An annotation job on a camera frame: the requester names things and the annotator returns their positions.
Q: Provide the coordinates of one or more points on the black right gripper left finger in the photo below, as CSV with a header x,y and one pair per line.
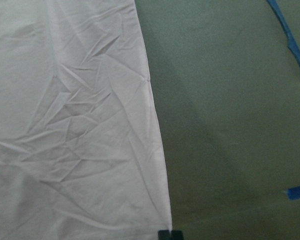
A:
x,y
164,235

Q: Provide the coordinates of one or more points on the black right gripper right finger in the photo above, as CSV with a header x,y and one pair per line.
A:
x,y
177,235

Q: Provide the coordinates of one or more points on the pink Snoopy t-shirt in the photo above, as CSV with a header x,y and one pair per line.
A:
x,y
81,153

